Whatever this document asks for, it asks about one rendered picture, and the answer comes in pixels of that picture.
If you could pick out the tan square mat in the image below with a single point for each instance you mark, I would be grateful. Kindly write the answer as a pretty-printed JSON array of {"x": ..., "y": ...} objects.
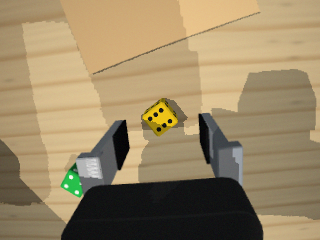
[{"x": 108, "y": 32}]

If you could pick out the yellow die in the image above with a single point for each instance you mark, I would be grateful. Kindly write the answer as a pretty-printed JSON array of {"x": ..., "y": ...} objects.
[{"x": 160, "y": 117}]

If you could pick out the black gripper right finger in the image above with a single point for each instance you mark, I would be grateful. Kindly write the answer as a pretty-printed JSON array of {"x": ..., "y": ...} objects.
[{"x": 225, "y": 157}]

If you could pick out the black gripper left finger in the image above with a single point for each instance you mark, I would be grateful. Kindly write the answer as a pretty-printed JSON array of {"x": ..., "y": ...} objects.
[{"x": 100, "y": 166}]

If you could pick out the green die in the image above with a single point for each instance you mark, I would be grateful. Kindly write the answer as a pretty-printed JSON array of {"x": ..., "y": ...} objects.
[{"x": 71, "y": 182}]

